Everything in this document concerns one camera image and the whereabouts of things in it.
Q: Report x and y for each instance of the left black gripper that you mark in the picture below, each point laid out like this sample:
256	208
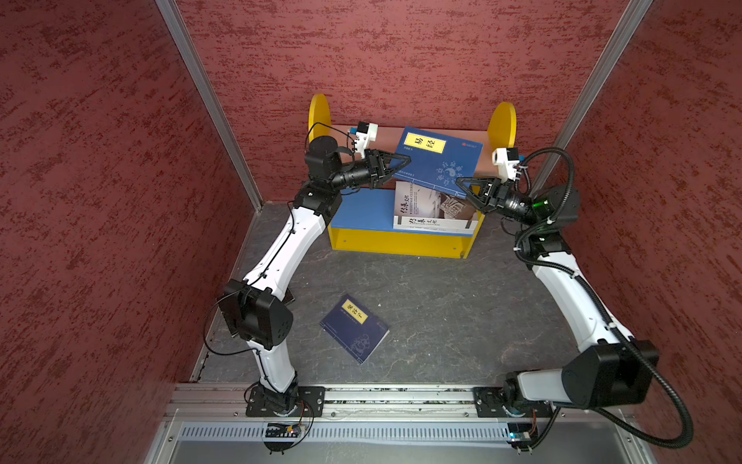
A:
376	161

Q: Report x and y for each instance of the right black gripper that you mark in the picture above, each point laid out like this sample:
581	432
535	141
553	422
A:
497	191

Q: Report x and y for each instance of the white book with brown blocks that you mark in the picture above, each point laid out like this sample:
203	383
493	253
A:
436	228

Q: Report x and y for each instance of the heritage culture photo book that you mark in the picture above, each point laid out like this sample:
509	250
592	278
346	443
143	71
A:
418	204

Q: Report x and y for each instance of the dark blue booklet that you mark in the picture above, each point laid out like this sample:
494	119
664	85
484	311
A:
437	161
357	329

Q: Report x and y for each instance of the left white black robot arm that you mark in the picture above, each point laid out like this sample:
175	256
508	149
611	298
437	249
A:
253	307

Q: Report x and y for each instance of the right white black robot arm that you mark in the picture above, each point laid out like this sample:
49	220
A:
612	367

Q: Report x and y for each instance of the yellow pink blue bookshelf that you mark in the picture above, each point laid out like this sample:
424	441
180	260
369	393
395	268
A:
364	220

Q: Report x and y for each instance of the right green circuit board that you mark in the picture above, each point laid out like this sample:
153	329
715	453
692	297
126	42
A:
521	435

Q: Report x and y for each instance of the green circuit board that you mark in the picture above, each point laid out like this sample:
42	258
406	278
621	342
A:
521	435
284	431

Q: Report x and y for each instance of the right corner aluminium profile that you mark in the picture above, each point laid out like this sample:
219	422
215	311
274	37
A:
624	31

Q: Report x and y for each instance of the corner aluminium profile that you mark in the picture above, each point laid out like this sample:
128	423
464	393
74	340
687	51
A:
177	28
624	31

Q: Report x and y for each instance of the left corner aluminium profile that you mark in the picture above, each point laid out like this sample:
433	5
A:
177	28

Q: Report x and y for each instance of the left green circuit board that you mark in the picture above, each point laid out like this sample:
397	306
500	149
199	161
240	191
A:
284	431

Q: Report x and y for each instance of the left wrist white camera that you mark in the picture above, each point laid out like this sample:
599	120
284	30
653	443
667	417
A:
365	134

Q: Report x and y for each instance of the wrist white camera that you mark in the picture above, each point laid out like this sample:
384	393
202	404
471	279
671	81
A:
365	134
506	161

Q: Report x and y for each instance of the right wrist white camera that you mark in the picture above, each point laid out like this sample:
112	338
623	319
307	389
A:
506	161

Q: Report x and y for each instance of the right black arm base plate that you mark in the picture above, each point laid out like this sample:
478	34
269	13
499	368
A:
506	403

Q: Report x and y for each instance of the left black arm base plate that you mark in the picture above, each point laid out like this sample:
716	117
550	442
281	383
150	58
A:
300	401

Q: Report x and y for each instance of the aluminium mounting rail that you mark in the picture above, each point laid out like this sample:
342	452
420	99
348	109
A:
348	402

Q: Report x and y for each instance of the slotted white cable duct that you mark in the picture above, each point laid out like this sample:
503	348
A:
479	434

